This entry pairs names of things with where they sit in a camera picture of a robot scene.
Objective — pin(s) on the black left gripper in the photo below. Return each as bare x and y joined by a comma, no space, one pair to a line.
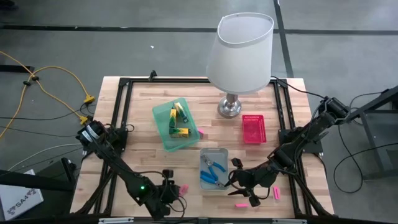
169,193

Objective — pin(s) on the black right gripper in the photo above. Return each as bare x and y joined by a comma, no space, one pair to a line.
252,179

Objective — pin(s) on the pink eraser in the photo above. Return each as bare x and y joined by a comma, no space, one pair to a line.
276,193
201,132
242,205
184,189

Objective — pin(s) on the green translucent plastic tray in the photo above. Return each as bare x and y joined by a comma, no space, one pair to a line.
174,143

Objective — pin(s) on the grey plastic bin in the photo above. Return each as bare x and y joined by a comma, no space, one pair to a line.
217,153

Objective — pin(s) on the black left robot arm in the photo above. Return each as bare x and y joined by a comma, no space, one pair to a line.
118,163

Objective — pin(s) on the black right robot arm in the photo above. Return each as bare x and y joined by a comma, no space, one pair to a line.
311,127

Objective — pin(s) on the pink plastic mesh basket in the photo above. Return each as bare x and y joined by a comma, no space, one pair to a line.
253,130

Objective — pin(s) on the table lamp white shade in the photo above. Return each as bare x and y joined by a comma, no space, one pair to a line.
239,56

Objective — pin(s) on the black floor stand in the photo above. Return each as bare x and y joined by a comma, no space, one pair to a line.
31,182

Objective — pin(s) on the black metal stand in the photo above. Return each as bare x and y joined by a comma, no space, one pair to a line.
373,102

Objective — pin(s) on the white printed cardboard box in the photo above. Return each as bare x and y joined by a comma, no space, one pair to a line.
18,199

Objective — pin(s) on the black floor bar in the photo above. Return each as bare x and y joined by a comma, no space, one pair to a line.
15,68

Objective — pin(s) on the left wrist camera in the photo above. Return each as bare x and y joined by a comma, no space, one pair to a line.
168,174

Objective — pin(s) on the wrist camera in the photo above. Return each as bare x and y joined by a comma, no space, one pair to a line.
237,163
168,174

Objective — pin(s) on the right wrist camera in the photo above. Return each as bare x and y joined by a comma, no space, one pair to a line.
237,163

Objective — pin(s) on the grey metal bracket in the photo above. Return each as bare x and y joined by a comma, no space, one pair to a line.
116,220
289,221

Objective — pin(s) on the black aluminium table frame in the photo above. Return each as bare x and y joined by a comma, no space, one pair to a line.
174,80

